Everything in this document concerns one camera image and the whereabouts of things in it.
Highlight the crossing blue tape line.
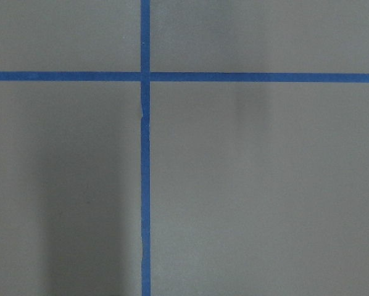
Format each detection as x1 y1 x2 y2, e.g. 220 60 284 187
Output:
140 0 151 296

